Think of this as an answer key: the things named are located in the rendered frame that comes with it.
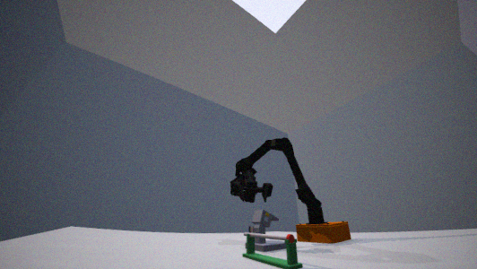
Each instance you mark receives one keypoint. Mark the grey tapered pin with red cap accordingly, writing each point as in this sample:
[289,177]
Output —
[275,237]

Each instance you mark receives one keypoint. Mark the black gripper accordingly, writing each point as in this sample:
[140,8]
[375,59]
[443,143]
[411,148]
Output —
[250,187]

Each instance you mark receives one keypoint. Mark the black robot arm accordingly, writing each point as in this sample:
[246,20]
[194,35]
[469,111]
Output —
[315,213]

